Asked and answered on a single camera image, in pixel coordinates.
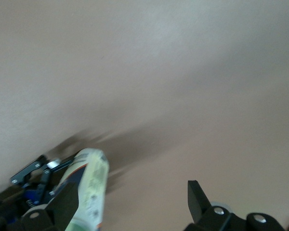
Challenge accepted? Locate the clear Wilson tennis ball can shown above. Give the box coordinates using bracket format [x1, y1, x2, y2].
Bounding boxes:
[55, 148, 110, 231]

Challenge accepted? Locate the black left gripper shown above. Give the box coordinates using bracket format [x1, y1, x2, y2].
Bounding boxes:
[0, 155, 75, 218]

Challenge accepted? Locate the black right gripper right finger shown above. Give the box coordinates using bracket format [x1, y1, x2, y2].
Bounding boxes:
[183, 180, 286, 231]

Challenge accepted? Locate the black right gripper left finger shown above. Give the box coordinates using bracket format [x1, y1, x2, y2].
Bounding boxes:
[0, 181, 79, 231]

